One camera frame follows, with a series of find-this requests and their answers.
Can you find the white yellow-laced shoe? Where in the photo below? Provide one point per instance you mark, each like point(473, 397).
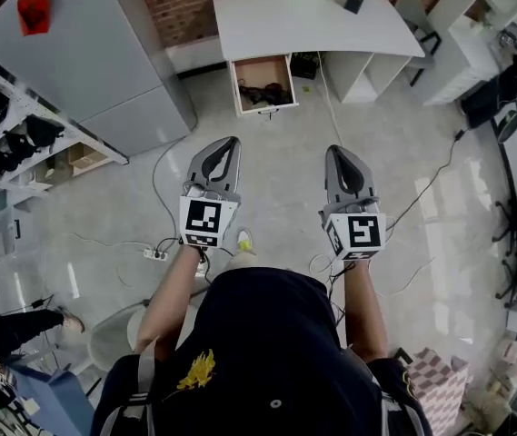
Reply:
point(245, 239)

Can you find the person's right forearm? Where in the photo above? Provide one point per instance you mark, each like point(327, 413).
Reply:
point(362, 307)

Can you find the person's beige trousers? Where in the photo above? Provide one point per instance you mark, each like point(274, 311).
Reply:
point(240, 262)

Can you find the white desk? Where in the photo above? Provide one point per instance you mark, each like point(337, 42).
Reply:
point(308, 25)

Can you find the pink checkered box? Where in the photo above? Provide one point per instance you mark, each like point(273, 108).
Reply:
point(440, 389)

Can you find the blue fabric cover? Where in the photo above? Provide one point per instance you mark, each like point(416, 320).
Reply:
point(58, 402)

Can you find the white shelving unit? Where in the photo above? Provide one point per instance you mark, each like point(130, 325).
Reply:
point(467, 52)

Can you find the white round stool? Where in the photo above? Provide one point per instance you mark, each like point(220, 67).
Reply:
point(112, 339)

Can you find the gray chair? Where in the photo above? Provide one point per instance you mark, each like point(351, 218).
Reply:
point(410, 9)

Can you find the red paper sticker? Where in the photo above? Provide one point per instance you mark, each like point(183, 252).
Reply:
point(34, 16)

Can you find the white metal storage rack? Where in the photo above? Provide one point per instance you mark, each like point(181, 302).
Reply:
point(99, 143)

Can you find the white wooden drawer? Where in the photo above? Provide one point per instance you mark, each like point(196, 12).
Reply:
point(262, 68)

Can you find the cardboard box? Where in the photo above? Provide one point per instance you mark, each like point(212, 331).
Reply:
point(87, 159)

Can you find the white power strip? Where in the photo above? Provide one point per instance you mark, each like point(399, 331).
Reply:
point(153, 253)

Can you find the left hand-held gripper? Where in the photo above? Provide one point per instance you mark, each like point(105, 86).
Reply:
point(203, 218)

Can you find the person's left forearm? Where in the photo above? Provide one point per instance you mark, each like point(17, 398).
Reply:
point(172, 289)

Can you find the black item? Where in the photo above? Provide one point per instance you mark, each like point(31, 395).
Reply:
point(267, 94)

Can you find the person's dark shirt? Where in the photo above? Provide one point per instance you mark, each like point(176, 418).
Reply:
point(262, 334)

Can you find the black pen holder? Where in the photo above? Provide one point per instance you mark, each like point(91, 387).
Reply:
point(353, 2)

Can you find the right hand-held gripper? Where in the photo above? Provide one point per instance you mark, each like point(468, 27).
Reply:
point(358, 234)

